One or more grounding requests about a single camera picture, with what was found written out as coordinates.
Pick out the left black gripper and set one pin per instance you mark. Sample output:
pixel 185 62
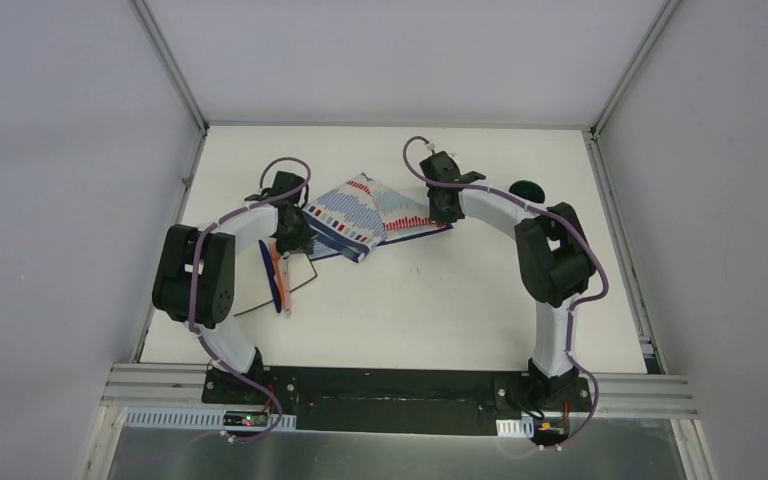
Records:
pixel 297 237

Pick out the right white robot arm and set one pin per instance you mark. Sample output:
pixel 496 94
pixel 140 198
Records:
pixel 555 262

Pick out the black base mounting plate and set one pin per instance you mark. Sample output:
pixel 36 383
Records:
pixel 433 402

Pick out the dark green mug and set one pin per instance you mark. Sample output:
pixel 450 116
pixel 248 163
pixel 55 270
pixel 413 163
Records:
pixel 528 190

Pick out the silver spoon pink handle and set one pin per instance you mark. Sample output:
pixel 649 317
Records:
pixel 285 285

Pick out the patterned cloth napkin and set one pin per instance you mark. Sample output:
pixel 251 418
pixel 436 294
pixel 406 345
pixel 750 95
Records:
pixel 361 214

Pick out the left white cable duct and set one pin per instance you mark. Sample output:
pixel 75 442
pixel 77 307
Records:
pixel 207 419

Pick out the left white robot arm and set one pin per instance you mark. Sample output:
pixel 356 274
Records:
pixel 195 282

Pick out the white cable duct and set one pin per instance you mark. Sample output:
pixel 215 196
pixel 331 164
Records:
pixel 515 428
pixel 207 419

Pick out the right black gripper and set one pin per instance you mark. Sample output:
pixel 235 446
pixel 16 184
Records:
pixel 437 215

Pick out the orange plastic fork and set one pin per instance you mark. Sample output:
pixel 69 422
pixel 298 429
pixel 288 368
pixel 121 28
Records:
pixel 280 266

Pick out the white square plate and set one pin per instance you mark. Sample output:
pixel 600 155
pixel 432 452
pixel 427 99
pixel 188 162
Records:
pixel 252 287

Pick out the right white cable duct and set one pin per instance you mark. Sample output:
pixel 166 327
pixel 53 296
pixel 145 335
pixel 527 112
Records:
pixel 515 428

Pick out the dark blue plastic knife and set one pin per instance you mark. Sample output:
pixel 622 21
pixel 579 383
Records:
pixel 272 277

